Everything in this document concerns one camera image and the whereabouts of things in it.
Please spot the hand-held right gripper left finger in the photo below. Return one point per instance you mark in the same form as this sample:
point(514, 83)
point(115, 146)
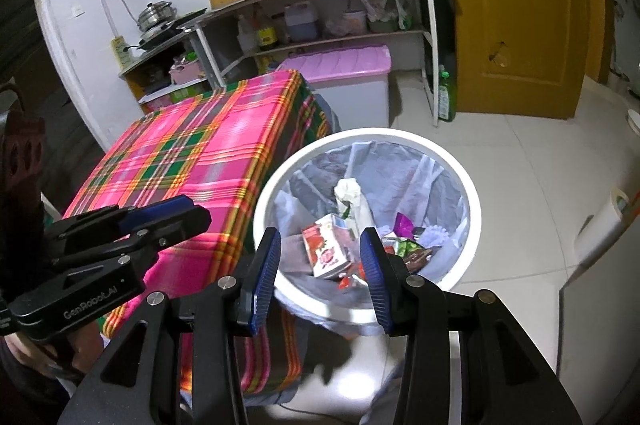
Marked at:
point(260, 280)

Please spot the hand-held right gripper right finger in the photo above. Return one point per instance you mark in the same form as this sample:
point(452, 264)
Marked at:
point(380, 280)

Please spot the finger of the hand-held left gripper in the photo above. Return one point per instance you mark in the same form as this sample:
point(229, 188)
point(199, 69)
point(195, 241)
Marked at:
point(180, 227)
point(160, 210)

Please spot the green yellow snack wrapper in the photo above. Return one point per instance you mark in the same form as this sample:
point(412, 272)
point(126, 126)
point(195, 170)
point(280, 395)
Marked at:
point(400, 247)

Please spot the brown wrapper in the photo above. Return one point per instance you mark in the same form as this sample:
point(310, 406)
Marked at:
point(419, 260)

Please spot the purple snack bag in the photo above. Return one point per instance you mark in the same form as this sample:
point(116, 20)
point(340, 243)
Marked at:
point(404, 225)

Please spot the pink drink carton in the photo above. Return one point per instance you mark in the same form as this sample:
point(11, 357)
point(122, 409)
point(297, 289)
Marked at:
point(327, 250)

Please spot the white foam fruit net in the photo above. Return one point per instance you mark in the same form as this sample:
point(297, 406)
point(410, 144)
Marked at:
point(435, 237)

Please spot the beige paper bag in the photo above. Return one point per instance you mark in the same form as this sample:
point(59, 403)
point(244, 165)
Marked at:
point(352, 200)

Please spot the clear plastic bin liner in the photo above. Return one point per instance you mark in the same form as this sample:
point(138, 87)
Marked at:
point(400, 175)

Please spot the white round bin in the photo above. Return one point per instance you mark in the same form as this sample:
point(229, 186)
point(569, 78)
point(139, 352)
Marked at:
point(370, 135)

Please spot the pink plaid tablecloth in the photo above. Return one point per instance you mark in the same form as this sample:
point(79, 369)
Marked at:
point(190, 155)

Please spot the green boxes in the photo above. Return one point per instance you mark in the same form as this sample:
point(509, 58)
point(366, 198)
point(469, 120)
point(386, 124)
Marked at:
point(185, 94)

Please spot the pink basket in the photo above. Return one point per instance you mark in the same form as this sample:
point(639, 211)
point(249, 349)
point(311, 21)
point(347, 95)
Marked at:
point(182, 72)

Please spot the dark red perforated chair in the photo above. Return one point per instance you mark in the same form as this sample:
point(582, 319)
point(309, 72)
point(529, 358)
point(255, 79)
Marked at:
point(20, 155)

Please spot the small wooden shelf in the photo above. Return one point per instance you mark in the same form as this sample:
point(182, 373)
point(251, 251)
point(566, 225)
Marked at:
point(150, 57)

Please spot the yellow power strip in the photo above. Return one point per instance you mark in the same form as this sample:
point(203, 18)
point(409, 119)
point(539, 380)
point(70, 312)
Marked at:
point(120, 52)

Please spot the black induction cooker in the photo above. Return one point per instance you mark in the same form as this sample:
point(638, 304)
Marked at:
point(165, 32)

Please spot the white plastic jug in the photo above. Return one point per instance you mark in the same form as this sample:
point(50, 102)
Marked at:
point(245, 37)

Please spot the steel pot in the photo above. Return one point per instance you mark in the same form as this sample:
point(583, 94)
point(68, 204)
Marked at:
point(156, 16)

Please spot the green plastic bottle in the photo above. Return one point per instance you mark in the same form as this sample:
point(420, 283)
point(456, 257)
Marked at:
point(445, 95)

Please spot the soy sauce bottle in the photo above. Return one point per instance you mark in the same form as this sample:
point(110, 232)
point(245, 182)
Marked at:
point(265, 32)

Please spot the pink lid storage bin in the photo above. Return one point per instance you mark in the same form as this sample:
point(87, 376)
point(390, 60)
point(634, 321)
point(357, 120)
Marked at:
point(345, 75)

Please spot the white appliance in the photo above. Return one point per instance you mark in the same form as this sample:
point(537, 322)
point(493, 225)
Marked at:
point(600, 305)

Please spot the purple liquid jug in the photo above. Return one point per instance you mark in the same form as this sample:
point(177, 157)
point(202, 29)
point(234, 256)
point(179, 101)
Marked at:
point(300, 22)

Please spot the white plastic tub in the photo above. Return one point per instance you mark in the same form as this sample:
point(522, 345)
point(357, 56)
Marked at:
point(352, 22)

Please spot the crumpled plastic bags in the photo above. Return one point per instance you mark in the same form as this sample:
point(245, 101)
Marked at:
point(382, 2)

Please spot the wooden door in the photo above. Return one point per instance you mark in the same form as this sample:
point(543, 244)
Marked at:
point(525, 15)

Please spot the white wall switch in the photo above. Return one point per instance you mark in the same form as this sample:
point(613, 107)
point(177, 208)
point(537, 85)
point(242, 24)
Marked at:
point(76, 11)

